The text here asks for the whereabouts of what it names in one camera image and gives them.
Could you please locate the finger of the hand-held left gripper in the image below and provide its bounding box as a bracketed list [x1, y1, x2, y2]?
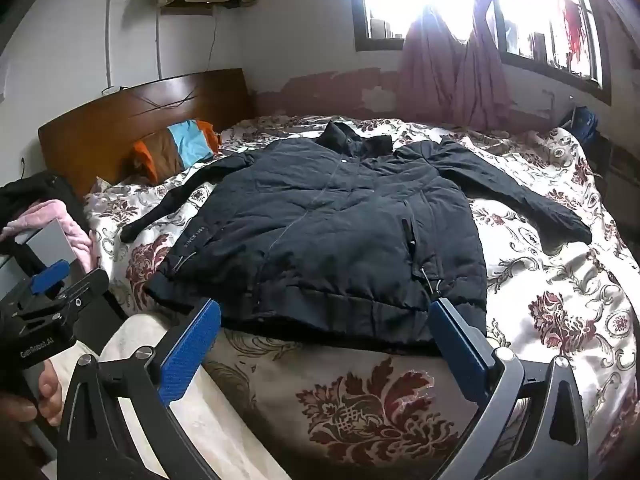
[44, 268, 110, 328]
[0, 259, 71, 313]

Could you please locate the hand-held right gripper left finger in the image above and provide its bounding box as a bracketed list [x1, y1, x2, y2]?
[57, 299, 222, 462]

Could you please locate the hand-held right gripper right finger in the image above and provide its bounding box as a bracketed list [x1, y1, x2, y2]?
[429, 298, 591, 480]

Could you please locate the dark navy padded jacket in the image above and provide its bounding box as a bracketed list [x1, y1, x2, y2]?
[120, 121, 594, 358]

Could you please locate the person's left hand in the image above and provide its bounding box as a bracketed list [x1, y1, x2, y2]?
[0, 359, 65, 456]

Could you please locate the grey box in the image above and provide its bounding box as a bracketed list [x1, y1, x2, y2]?
[0, 222, 79, 302]

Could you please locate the pink fleece garment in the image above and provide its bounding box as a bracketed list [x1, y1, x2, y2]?
[0, 199, 94, 272]

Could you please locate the white fleece cloth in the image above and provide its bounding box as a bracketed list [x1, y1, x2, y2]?
[50, 312, 281, 480]

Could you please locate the dark cloth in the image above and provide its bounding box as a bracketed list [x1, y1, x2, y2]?
[0, 170, 87, 241]

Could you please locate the floral bed blanket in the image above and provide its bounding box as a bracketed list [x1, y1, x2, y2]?
[82, 114, 640, 480]

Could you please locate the wooden headboard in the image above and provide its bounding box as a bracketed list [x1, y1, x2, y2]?
[37, 67, 253, 197]

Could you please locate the orange brown blue pillow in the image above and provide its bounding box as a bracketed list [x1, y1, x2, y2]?
[131, 119, 224, 184]

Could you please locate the blue bag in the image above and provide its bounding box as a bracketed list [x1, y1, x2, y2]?
[569, 106, 600, 147]

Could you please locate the pink curtain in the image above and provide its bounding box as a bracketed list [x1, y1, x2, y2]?
[397, 0, 517, 132]

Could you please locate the red hanging garment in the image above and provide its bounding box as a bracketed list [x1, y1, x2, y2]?
[562, 0, 590, 68]

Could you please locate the white wall conduit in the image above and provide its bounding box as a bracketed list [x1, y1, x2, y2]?
[154, 9, 163, 82]
[102, 0, 115, 93]

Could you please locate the wooden wall shelf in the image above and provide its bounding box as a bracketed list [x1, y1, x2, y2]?
[161, 2, 242, 17]

